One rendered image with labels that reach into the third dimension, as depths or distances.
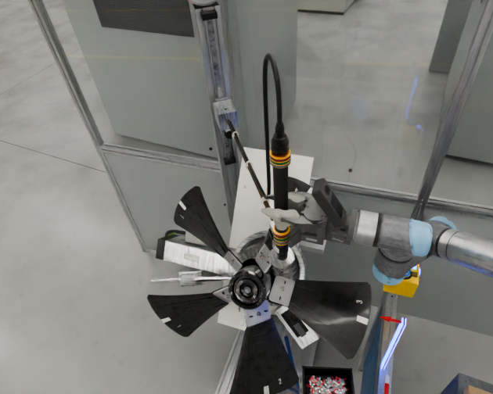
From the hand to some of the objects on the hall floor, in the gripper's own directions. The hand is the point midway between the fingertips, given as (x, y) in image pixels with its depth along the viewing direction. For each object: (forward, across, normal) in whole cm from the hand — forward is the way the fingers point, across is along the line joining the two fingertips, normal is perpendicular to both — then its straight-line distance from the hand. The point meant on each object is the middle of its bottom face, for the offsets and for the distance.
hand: (269, 202), depth 86 cm
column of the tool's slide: (+38, +58, -157) cm, 171 cm away
